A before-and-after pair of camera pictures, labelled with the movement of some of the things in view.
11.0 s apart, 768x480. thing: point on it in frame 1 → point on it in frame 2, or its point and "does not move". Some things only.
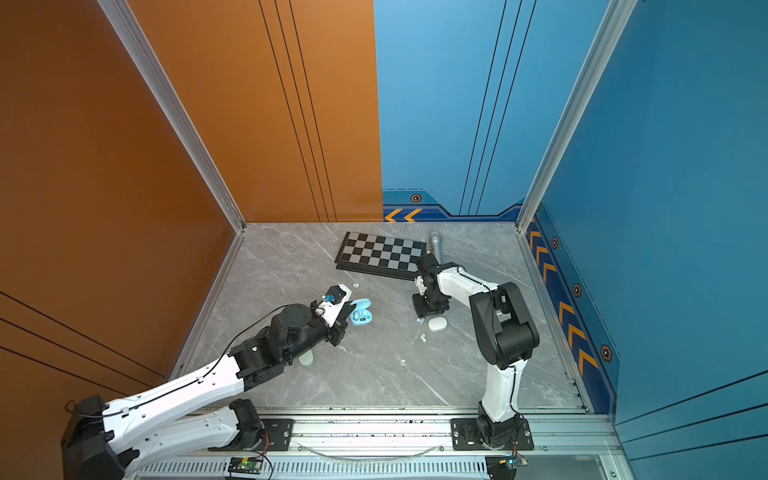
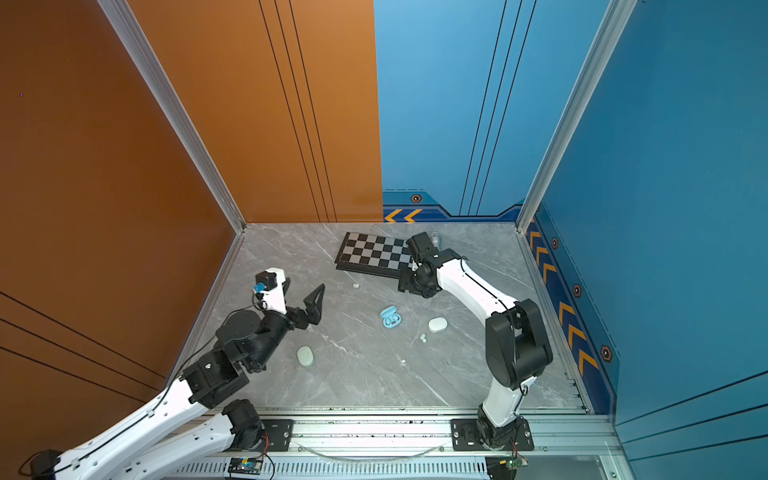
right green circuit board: (514, 461) does not move
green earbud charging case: (306, 358) does not move
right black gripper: (421, 311) → (403, 283)
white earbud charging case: (437, 324) does not move
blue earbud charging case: (361, 315) → (390, 317)
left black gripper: (338, 329) → (312, 315)
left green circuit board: (250, 465) does not move
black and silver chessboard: (381, 255) does not move
